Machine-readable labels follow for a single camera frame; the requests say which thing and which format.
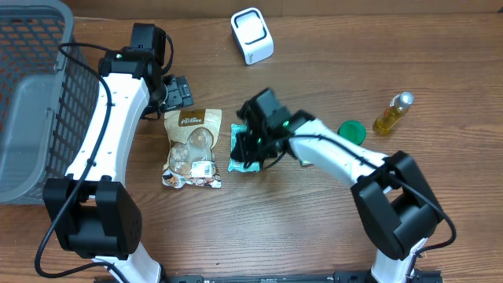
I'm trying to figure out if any small teal tissue pack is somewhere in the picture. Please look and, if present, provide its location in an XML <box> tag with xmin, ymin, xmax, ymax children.
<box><xmin>300</xmin><ymin>160</ymin><xmax>312</xmax><ymax>167</ymax></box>

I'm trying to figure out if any green lid jar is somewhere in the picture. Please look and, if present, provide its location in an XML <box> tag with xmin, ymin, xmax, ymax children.
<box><xmin>337</xmin><ymin>120</ymin><xmax>366</xmax><ymax>145</ymax></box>

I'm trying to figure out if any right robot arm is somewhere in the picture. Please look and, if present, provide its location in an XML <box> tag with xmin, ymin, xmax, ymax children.
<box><xmin>230</xmin><ymin>88</ymin><xmax>445</xmax><ymax>282</ymax></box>

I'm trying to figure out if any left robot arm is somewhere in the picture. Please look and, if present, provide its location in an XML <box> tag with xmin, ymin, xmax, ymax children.
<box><xmin>35</xmin><ymin>23</ymin><xmax>193</xmax><ymax>282</ymax></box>

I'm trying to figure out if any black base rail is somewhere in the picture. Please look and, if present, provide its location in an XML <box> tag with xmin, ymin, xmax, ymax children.
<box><xmin>94</xmin><ymin>270</ymin><xmax>443</xmax><ymax>283</ymax></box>

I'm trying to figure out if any grey plastic shopping basket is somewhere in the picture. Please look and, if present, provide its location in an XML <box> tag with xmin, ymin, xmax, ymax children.
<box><xmin>1</xmin><ymin>0</ymin><xmax>99</xmax><ymax>204</ymax></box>

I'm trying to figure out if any yellow drink bottle silver cap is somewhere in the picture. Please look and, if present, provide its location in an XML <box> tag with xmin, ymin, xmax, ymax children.
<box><xmin>373</xmin><ymin>91</ymin><xmax>414</xmax><ymax>135</ymax></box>

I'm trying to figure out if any brown nut pouch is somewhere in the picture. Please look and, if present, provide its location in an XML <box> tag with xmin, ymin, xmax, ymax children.
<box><xmin>162</xmin><ymin>108</ymin><xmax>222</xmax><ymax>189</ymax></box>

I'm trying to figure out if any white barcode scanner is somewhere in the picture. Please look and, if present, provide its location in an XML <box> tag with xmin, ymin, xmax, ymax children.
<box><xmin>230</xmin><ymin>7</ymin><xmax>274</xmax><ymax>65</ymax></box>

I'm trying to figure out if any mint green snack packet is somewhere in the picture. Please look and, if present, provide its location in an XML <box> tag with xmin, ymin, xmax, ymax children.
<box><xmin>228</xmin><ymin>123</ymin><xmax>260</xmax><ymax>173</ymax></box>

